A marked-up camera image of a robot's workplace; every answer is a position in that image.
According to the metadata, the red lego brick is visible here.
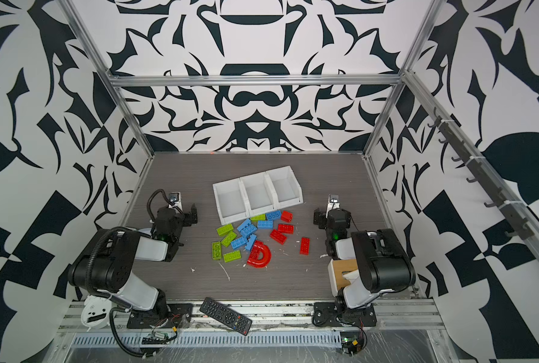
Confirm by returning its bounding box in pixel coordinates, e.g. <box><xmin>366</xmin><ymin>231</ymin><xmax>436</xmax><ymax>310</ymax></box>
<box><xmin>300</xmin><ymin>237</ymin><xmax>310</xmax><ymax>256</ymax></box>
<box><xmin>280</xmin><ymin>210</ymin><xmax>293</xmax><ymax>223</ymax></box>
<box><xmin>269</xmin><ymin>230</ymin><xmax>287</xmax><ymax>245</ymax></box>
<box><xmin>278</xmin><ymin>224</ymin><xmax>295</xmax><ymax>234</ymax></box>

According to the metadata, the blue lego brick large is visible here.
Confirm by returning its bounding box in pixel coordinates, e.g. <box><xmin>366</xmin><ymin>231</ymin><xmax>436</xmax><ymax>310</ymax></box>
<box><xmin>237</xmin><ymin>219</ymin><xmax>257</xmax><ymax>237</ymax></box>

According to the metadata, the blue lego brick slim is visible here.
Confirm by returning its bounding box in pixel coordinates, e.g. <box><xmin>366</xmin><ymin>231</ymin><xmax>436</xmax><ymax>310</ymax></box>
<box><xmin>245</xmin><ymin>234</ymin><xmax>257</xmax><ymax>251</ymax></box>

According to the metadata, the red arch lego piece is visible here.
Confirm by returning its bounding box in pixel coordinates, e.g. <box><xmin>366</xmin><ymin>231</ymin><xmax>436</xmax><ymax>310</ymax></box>
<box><xmin>247</xmin><ymin>240</ymin><xmax>272</xmax><ymax>269</ymax></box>

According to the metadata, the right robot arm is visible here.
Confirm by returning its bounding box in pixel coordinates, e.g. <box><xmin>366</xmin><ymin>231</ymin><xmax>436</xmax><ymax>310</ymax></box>
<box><xmin>313</xmin><ymin>208</ymin><xmax>416</xmax><ymax>312</ymax></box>

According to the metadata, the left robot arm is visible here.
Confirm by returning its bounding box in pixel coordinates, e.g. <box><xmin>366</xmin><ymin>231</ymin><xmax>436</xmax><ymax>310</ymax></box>
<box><xmin>68</xmin><ymin>205</ymin><xmax>198</xmax><ymax>329</ymax></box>

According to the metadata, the green lego brick left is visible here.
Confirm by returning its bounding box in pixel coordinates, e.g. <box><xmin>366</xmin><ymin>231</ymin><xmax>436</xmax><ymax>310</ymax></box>
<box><xmin>212</xmin><ymin>242</ymin><xmax>223</xmax><ymax>261</ymax></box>

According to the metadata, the green lego brick upper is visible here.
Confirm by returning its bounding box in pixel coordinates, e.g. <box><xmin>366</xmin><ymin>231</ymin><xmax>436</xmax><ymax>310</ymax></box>
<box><xmin>217</xmin><ymin>224</ymin><xmax>234</xmax><ymax>236</ymax></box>

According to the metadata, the green lego brick middle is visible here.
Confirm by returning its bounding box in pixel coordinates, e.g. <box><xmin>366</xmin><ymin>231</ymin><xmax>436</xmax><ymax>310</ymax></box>
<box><xmin>221</xmin><ymin>231</ymin><xmax>237</xmax><ymax>247</ymax></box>

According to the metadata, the white three-compartment bin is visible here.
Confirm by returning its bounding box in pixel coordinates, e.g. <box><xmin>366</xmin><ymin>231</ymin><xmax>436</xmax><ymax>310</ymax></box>
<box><xmin>212</xmin><ymin>166</ymin><xmax>304</xmax><ymax>225</ymax></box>

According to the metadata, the green lego brick bottom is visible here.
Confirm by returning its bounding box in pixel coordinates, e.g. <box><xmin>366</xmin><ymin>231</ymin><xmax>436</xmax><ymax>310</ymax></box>
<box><xmin>223</xmin><ymin>250</ymin><xmax>242</xmax><ymax>263</ymax></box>

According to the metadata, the green lego brick by bin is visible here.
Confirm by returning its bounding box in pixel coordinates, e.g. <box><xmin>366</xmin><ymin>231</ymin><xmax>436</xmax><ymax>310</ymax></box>
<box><xmin>250</xmin><ymin>214</ymin><xmax>266</xmax><ymax>221</ymax></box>

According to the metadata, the green circuit board left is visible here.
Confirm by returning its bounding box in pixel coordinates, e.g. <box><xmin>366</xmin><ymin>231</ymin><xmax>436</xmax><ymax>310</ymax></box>
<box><xmin>142</xmin><ymin>332</ymin><xmax>177</xmax><ymax>345</ymax></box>

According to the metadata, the green circuit board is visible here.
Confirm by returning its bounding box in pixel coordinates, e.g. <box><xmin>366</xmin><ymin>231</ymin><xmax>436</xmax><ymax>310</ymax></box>
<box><xmin>142</xmin><ymin>332</ymin><xmax>177</xmax><ymax>345</ymax></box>
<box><xmin>341</xmin><ymin>335</ymin><xmax>367</xmax><ymax>356</ymax></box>

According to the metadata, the green circuit board right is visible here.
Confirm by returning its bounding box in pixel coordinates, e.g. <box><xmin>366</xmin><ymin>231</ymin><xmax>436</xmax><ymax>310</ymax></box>
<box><xmin>341</xmin><ymin>335</ymin><xmax>367</xmax><ymax>356</ymax></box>

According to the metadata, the black remote control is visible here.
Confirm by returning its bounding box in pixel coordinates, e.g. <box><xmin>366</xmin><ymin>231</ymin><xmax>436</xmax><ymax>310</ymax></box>
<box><xmin>199</xmin><ymin>297</ymin><xmax>252</xmax><ymax>336</ymax></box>

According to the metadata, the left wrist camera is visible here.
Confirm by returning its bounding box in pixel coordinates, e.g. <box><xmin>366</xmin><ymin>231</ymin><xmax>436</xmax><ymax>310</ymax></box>
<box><xmin>168</xmin><ymin>192</ymin><xmax>183</xmax><ymax>213</ymax></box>

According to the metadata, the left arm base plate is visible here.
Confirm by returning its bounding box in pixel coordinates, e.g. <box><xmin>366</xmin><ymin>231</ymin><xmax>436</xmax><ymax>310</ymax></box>
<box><xmin>127</xmin><ymin>303</ymin><xmax>193</xmax><ymax>329</ymax></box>

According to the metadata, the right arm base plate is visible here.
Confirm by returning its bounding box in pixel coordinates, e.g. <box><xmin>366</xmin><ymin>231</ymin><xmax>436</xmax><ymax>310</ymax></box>
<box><xmin>312</xmin><ymin>302</ymin><xmax>377</xmax><ymax>328</ymax></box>

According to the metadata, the white cable duct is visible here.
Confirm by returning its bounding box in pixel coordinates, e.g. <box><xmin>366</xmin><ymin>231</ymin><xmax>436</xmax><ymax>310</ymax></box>
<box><xmin>72</xmin><ymin>331</ymin><xmax>342</xmax><ymax>349</ymax></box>

